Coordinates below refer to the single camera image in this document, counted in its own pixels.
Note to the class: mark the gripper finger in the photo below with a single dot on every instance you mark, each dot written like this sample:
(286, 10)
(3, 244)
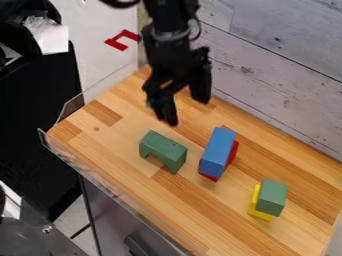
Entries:
(164, 105)
(201, 83)

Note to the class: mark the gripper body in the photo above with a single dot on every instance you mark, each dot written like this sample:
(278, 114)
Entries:
(171, 56)

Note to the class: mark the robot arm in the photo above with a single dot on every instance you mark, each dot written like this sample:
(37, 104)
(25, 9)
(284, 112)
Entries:
(171, 15)

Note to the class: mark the green arch block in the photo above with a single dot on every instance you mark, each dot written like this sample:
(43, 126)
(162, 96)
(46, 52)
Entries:
(163, 151)

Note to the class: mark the blue block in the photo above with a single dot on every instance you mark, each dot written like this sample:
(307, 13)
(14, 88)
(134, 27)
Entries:
(218, 151)

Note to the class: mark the white board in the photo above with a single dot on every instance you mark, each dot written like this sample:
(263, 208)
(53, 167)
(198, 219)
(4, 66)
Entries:
(100, 43)

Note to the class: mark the red block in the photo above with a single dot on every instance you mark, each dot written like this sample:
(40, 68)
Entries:
(232, 154)

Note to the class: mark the green cube block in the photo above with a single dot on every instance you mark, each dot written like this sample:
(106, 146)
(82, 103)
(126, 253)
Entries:
(272, 197)

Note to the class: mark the yellow block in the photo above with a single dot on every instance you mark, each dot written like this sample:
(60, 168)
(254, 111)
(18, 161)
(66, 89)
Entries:
(257, 207)

